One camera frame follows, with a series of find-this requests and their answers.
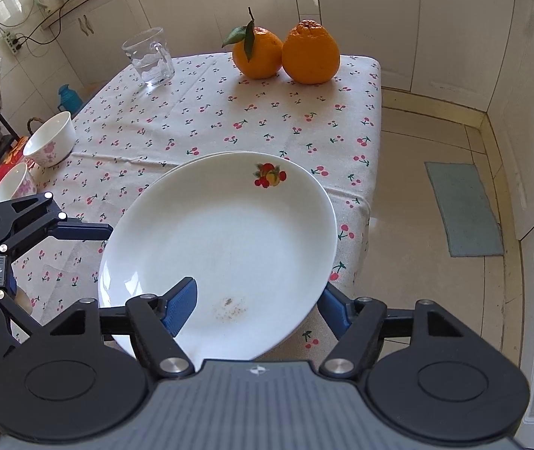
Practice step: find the cherry print tablecloth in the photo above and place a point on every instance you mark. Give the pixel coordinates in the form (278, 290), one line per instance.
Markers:
(201, 103)

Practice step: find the stained white fruit print plate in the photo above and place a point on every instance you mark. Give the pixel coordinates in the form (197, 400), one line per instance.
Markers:
(229, 234)

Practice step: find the orange with green leaf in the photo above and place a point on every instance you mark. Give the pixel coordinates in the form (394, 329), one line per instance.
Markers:
(257, 56)

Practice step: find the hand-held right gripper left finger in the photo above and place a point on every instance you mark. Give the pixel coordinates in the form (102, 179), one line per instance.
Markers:
(180, 305)

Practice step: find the grey-green floor mat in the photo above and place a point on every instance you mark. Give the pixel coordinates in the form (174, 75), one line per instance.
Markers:
(464, 211)

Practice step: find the blue thermos jug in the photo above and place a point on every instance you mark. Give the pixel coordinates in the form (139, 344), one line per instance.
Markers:
(70, 98)

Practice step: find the white pink floral bowl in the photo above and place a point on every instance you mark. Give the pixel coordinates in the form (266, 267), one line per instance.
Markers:
(11, 183)
(49, 143)

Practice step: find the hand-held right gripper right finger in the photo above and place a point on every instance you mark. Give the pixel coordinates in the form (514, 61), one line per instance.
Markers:
(335, 311)

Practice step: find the white power strip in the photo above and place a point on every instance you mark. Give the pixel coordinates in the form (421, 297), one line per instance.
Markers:
(12, 43)

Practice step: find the bumpy orange without leaf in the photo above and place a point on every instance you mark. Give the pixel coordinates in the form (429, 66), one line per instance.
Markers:
(311, 56)

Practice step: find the clear glass mug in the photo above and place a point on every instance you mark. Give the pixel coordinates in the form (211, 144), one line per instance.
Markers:
(152, 63)

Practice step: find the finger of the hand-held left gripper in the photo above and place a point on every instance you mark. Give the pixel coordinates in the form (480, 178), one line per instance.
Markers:
(14, 311)
(84, 232)

